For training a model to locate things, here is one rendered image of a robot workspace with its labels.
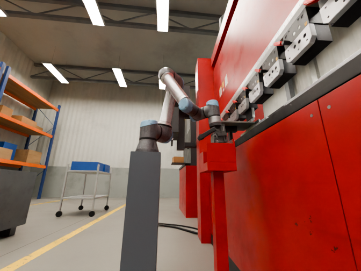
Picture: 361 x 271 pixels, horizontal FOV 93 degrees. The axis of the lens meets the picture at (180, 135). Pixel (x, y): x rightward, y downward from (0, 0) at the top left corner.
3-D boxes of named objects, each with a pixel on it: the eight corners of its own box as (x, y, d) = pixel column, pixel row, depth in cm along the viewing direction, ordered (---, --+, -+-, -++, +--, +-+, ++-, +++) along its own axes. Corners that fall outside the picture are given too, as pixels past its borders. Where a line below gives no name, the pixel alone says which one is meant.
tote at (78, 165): (78, 171, 373) (80, 163, 378) (102, 172, 377) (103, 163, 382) (70, 170, 338) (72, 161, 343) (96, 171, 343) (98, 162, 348)
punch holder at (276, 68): (264, 88, 98) (261, 64, 103) (279, 88, 99) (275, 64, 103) (280, 72, 84) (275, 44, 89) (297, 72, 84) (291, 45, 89)
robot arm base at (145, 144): (133, 151, 103) (134, 135, 106) (136, 155, 118) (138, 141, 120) (158, 152, 105) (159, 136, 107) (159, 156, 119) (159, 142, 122)
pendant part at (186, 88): (170, 150, 269) (172, 101, 293) (186, 150, 271) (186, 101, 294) (171, 142, 220) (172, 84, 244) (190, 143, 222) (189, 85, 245)
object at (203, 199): (197, 236, 201) (195, 69, 264) (268, 236, 205) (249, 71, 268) (201, 243, 177) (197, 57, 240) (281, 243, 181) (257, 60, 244)
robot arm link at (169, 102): (147, 140, 123) (163, 70, 131) (160, 143, 135) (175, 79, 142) (159, 141, 116) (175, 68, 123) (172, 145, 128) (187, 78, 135)
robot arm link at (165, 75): (159, 57, 119) (193, 100, 92) (170, 66, 127) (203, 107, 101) (149, 70, 123) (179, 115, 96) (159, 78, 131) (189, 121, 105)
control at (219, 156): (200, 172, 109) (199, 144, 114) (224, 173, 110) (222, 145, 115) (207, 170, 90) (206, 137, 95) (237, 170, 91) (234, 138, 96)
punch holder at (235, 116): (230, 123, 156) (229, 107, 161) (239, 124, 156) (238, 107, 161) (236, 118, 142) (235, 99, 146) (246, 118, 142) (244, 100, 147)
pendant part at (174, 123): (169, 140, 265) (170, 118, 275) (177, 140, 266) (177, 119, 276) (169, 132, 222) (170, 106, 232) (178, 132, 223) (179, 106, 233)
